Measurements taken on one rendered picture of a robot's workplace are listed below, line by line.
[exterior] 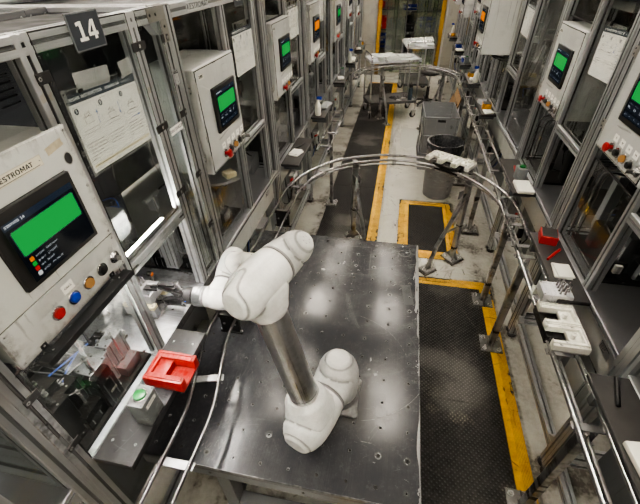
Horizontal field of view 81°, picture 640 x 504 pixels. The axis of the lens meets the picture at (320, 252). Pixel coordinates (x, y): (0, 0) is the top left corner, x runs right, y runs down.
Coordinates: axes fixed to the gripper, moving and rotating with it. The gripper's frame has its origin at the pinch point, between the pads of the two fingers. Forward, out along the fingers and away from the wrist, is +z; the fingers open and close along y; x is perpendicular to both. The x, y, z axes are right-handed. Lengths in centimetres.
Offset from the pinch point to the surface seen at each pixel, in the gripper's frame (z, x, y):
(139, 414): -24, 51, -5
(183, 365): -25.9, 27.5, -10.1
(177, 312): -8.9, 1.4, -10.2
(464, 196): -151, -171, -46
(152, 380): -20.0, 37.3, -6.4
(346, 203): -43, -252, -103
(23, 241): -22, 47, 63
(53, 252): -21, 42, 56
